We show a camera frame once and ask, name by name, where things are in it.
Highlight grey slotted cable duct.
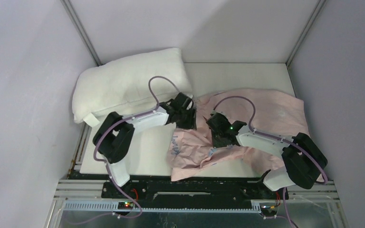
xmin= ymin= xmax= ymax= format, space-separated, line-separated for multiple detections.
xmin=63 ymin=200 xmax=261 ymax=213

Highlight pink and blue pillowcase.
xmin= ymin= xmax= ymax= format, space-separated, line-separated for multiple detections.
xmin=167 ymin=89 xmax=308 ymax=181

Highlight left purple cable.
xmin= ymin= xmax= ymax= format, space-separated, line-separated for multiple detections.
xmin=64 ymin=75 xmax=182 ymax=226

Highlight white pillow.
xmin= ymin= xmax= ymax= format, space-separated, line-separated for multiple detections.
xmin=72 ymin=47 xmax=193 ymax=127

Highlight left aluminium frame post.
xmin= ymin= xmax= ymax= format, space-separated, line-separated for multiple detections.
xmin=60 ymin=0 xmax=103 ymax=66

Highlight aluminium frame post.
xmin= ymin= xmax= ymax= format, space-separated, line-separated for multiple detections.
xmin=285 ymin=0 xmax=327 ymax=68
xmin=60 ymin=0 xmax=103 ymax=66

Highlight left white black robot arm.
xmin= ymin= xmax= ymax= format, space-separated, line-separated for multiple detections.
xmin=93 ymin=93 xmax=196 ymax=198

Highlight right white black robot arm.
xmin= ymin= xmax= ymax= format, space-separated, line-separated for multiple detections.
xmin=206 ymin=113 xmax=327 ymax=199

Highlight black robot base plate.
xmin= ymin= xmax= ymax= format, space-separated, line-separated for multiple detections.
xmin=101 ymin=175 xmax=288 ymax=209

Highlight right aluminium frame post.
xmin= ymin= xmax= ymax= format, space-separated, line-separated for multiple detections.
xmin=285 ymin=0 xmax=327 ymax=68

